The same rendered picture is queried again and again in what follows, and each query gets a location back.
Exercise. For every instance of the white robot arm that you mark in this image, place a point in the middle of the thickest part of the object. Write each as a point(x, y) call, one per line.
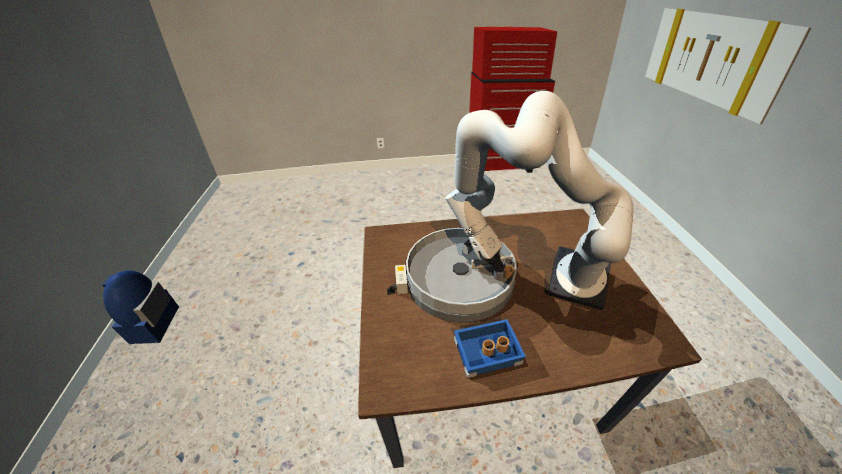
point(529, 145)

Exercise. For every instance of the blue plastic crate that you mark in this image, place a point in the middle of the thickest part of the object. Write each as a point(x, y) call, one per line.
point(471, 339)

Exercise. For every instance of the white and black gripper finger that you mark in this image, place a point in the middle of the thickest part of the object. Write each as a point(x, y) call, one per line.
point(491, 261)
point(497, 258)

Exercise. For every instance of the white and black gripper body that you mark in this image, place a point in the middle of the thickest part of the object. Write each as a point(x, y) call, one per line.
point(486, 242)

